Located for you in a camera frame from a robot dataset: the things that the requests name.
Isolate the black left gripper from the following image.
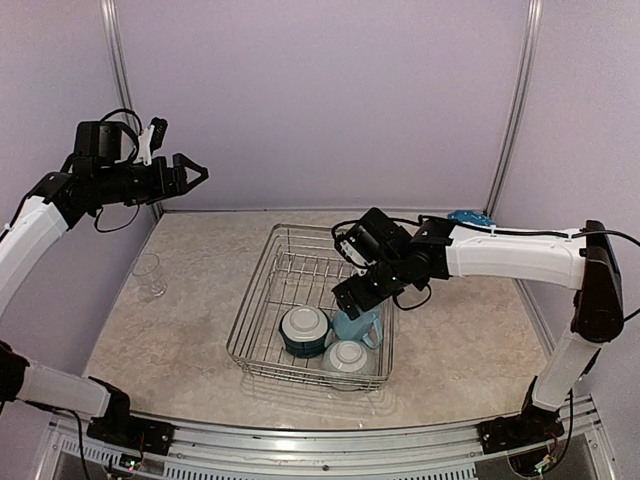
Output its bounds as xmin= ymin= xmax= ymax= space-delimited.
xmin=94 ymin=151 xmax=208 ymax=204

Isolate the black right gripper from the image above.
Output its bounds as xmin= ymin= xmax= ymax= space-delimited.
xmin=333 ymin=255 xmax=410 ymax=318

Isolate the light blue faceted mug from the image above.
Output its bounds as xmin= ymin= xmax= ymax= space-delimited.
xmin=331 ymin=307 xmax=383 ymax=349

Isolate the clear drinking glass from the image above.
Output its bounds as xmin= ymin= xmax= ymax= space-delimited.
xmin=131 ymin=253 xmax=167 ymax=300

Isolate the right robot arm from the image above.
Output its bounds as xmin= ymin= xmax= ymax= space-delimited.
xmin=330 ymin=207 xmax=639 ymax=453

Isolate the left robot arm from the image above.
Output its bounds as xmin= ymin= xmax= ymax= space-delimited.
xmin=1 ymin=117 xmax=209 ymax=445

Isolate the grey green bowl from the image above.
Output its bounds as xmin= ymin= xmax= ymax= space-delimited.
xmin=320 ymin=340 xmax=375 ymax=376

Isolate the dark teal bowl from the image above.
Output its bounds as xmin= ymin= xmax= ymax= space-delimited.
xmin=278 ymin=305 xmax=330 ymax=359

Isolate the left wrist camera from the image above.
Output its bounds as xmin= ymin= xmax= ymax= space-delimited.
xmin=133 ymin=117 xmax=168 ymax=166

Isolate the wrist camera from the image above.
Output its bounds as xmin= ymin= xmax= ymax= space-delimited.
xmin=331 ymin=220 xmax=371 ymax=276
xmin=133 ymin=117 xmax=168 ymax=166

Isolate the metal wire dish rack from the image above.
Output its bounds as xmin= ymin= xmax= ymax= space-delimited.
xmin=226 ymin=224 xmax=396 ymax=390

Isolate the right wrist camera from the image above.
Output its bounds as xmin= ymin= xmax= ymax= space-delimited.
xmin=331 ymin=220 xmax=371 ymax=276

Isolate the left aluminium wall post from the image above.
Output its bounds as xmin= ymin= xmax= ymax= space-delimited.
xmin=99 ymin=0 xmax=164 ymax=221

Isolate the aluminium wall post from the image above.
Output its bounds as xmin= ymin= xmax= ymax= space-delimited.
xmin=99 ymin=0 xmax=164 ymax=221
xmin=484 ymin=0 xmax=544 ymax=218

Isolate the aluminium front rail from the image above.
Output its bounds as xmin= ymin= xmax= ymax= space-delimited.
xmin=27 ymin=396 xmax=622 ymax=479

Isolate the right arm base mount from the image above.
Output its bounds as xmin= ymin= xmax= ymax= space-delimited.
xmin=476 ymin=407 xmax=565 ymax=454

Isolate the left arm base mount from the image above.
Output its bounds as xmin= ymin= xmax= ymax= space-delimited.
xmin=87 ymin=397 xmax=175 ymax=456

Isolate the right aluminium wall post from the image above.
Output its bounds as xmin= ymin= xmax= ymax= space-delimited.
xmin=484 ymin=0 xmax=544 ymax=218

